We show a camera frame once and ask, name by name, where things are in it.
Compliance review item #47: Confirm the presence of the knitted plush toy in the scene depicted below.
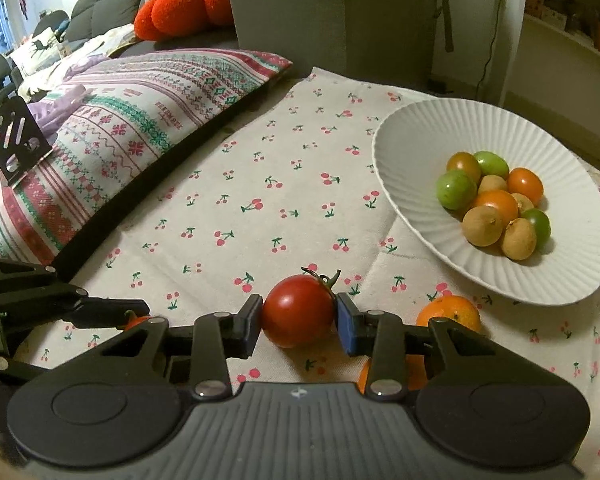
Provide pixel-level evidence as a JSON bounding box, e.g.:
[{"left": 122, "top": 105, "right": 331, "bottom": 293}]
[{"left": 133, "top": 0, "right": 235, "bottom": 42}]

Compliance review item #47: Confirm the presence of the cherry print tablecloth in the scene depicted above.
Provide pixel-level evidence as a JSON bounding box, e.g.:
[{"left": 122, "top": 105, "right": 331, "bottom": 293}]
[{"left": 10, "top": 66, "right": 600, "bottom": 466}]

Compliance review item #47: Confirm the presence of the grey sofa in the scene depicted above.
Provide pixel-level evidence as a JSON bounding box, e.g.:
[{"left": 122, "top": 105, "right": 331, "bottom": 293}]
[{"left": 65, "top": 0, "right": 438, "bottom": 90}]

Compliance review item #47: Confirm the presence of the mandarin orange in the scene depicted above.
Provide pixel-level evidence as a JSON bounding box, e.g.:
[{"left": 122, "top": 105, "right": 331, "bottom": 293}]
[
  {"left": 357, "top": 354, "right": 428, "bottom": 396},
  {"left": 415, "top": 294, "right": 482, "bottom": 335}
]

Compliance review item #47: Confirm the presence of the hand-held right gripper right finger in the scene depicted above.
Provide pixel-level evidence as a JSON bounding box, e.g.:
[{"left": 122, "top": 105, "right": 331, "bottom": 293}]
[{"left": 336, "top": 293, "right": 519, "bottom": 402}]

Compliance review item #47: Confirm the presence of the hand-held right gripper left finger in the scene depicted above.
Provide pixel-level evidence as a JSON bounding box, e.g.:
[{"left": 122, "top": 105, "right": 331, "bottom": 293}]
[{"left": 92, "top": 293, "right": 264, "bottom": 402}]

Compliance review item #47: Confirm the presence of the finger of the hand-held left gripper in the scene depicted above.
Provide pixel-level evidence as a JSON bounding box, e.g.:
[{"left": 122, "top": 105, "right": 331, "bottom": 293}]
[
  {"left": 0, "top": 255, "right": 149, "bottom": 331},
  {"left": 0, "top": 355, "right": 47, "bottom": 386}
]

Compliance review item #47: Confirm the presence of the black metal stand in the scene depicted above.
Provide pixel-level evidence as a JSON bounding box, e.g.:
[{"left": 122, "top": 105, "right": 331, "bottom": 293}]
[{"left": 0, "top": 94, "right": 55, "bottom": 187}]

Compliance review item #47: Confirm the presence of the red tomato with stem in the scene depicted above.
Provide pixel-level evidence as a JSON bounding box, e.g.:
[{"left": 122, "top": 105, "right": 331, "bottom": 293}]
[{"left": 261, "top": 268, "right": 342, "bottom": 350}]

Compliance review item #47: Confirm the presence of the red green patterned blanket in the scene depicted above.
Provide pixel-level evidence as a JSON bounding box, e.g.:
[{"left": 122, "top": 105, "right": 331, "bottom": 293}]
[{"left": 0, "top": 49, "right": 294, "bottom": 267}]

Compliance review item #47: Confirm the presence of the white ribbed plate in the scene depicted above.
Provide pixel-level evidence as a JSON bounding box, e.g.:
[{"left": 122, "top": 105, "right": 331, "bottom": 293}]
[{"left": 371, "top": 99, "right": 600, "bottom": 307}]

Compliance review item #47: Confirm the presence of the patterned box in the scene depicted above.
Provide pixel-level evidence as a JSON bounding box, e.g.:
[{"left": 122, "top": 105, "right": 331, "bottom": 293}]
[{"left": 525, "top": 0, "right": 569, "bottom": 31}]

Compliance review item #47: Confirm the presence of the deer print cushion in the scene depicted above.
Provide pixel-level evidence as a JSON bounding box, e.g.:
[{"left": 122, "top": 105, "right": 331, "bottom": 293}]
[{"left": 9, "top": 30, "right": 69, "bottom": 79}]

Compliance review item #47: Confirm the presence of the orange cherry tomato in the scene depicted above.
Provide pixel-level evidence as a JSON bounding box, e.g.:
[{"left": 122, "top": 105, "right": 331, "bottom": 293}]
[
  {"left": 125, "top": 311, "right": 154, "bottom": 331},
  {"left": 472, "top": 189, "right": 520, "bottom": 230},
  {"left": 507, "top": 167, "right": 545, "bottom": 202}
]

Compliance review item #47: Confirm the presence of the brown green tomato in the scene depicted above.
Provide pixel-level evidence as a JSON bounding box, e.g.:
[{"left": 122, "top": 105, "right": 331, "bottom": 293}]
[{"left": 446, "top": 151, "right": 482, "bottom": 185}]

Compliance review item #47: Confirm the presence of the black cable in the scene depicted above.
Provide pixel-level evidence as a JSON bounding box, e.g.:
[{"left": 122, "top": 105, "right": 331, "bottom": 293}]
[{"left": 475, "top": 0, "right": 508, "bottom": 101}]

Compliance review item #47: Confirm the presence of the white shelf unit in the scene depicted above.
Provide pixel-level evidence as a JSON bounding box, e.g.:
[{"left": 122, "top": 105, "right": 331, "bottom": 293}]
[{"left": 497, "top": 0, "right": 600, "bottom": 171}]

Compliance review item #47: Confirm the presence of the purple cloth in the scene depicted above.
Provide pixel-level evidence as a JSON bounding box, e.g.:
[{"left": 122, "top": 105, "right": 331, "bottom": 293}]
[{"left": 30, "top": 55, "right": 114, "bottom": 134}]

